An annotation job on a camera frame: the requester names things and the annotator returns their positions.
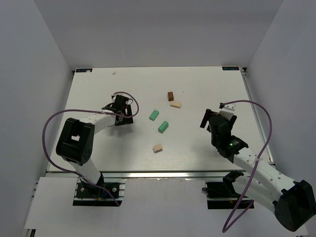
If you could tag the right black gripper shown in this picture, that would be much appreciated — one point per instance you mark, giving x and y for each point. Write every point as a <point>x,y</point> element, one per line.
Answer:
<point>213,118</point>

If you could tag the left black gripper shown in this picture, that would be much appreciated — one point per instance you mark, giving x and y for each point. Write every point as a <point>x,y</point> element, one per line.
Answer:
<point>127,116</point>

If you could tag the green rectangular block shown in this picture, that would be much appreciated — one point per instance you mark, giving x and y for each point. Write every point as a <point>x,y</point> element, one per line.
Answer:
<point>153,115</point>

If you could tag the dark brown wood block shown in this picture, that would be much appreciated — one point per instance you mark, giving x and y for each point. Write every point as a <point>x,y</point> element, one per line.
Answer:
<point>170,96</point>

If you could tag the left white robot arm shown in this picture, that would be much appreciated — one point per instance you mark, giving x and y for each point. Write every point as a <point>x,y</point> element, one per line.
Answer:
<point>75,143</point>

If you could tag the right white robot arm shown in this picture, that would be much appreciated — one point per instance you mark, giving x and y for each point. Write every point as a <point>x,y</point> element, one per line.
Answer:
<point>293,203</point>

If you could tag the green cylinder block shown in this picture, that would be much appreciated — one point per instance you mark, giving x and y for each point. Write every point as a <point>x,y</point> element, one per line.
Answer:
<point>163,127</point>

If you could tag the small light wood block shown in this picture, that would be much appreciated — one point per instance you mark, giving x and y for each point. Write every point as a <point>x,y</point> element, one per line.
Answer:
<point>157,148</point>

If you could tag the right blue corner label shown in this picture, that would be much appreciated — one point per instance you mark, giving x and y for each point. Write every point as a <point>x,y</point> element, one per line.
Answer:
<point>230,68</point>

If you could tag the blue corner label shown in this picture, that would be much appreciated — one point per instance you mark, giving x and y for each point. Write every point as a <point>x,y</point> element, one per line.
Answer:
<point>89,70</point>
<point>230,68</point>

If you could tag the left blue corner label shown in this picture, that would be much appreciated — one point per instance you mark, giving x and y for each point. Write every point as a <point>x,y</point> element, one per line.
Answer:
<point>89,70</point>

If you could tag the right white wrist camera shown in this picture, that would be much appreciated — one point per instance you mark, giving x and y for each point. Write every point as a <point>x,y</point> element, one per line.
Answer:
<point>227,110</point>

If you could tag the aluminium right side rail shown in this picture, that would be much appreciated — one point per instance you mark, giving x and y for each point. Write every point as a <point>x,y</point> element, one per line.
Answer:
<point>257,109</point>

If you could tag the aluminium rail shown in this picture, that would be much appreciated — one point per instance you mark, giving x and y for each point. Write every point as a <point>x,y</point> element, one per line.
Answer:
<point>257,109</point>
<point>159,175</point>

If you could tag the aluminium front rail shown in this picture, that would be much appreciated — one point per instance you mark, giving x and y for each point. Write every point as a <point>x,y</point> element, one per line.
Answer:
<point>159,175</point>

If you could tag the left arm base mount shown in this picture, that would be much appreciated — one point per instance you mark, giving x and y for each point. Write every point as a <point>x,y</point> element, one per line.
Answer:
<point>86,195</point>

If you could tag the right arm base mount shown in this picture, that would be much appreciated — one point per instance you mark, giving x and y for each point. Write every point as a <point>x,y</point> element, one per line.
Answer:
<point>220,193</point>

